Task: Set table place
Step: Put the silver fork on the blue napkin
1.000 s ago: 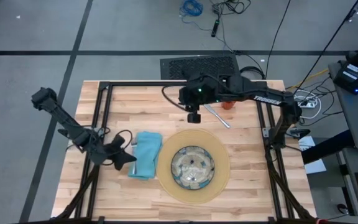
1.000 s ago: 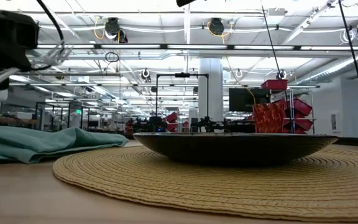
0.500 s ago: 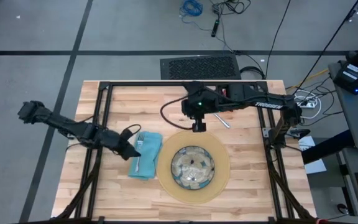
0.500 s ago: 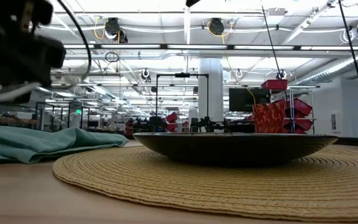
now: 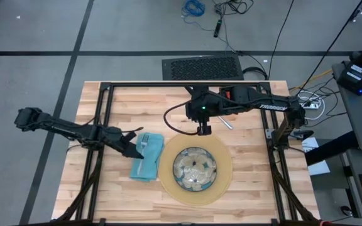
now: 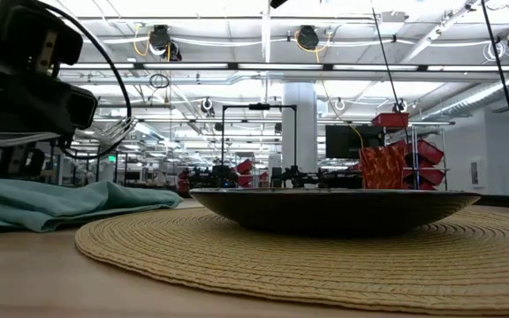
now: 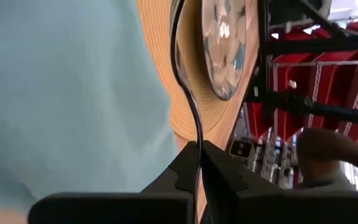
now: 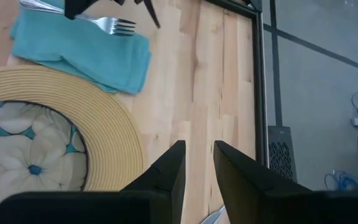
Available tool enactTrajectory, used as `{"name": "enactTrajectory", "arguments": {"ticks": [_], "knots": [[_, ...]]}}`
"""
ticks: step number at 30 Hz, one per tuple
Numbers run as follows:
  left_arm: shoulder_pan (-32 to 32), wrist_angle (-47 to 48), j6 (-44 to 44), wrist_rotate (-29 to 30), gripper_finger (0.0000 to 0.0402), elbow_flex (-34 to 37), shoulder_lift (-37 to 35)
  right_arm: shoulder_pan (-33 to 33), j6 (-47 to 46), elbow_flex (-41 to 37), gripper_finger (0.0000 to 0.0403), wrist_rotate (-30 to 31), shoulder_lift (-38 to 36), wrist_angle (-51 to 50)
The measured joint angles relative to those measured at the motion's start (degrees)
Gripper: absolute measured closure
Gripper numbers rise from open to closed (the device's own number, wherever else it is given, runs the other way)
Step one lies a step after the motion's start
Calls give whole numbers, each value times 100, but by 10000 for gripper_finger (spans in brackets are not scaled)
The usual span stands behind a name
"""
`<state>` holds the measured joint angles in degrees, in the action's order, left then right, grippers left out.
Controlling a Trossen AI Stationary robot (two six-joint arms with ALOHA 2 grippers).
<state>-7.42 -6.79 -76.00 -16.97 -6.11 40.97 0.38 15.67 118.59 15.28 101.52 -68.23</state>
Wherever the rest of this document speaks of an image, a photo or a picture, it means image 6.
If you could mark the teal cloth napkin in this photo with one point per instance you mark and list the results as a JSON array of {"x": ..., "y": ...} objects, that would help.
[{"x": 60, "y": 199}]

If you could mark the silver fork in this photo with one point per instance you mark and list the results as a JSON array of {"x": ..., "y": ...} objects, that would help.
[{"x": 113, "y": 130}]

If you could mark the round woven tan placemat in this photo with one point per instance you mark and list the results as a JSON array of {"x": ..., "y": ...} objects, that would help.
[{"x": 281, "y": 265}]

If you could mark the floral patterned plate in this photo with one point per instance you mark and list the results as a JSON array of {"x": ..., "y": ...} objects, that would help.
[{"x": 325, "y": 212}]

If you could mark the red storage bin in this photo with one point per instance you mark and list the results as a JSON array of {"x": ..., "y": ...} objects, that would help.
[
  {"x": 390, "y": 120},
  {"x": 429, "y": 152},
  {"x": 244, "y": 167},
  {"x": 431, "y": 177}
]

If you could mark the long ceiling light strip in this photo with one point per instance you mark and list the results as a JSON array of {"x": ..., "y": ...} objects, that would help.
[{"x": 281, "y": 67}]

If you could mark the white building column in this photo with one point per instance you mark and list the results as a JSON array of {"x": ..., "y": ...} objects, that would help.
[{"x": 299, "y": 128}]

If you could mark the black monitor screen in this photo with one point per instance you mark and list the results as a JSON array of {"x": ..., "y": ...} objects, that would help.
[{"x": 347, "y": 142}]

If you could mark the orange textured plastic cup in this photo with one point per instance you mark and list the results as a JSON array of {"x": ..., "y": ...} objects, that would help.
[{"x": 382, "y": 168}]

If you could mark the metal shelf rack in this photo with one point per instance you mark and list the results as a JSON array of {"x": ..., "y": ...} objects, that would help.
[{"x": 435, "y": 125}]

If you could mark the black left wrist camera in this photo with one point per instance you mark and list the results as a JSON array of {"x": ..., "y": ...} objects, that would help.
[{"x": 83, "y": 107}]

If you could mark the black gantry frame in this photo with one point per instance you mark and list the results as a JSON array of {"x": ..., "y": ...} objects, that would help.
[{"x": 259, "y": 106}]

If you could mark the black aluminium table frame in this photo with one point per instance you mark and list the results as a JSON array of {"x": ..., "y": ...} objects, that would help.
[{"x": 506, "y": 201}]

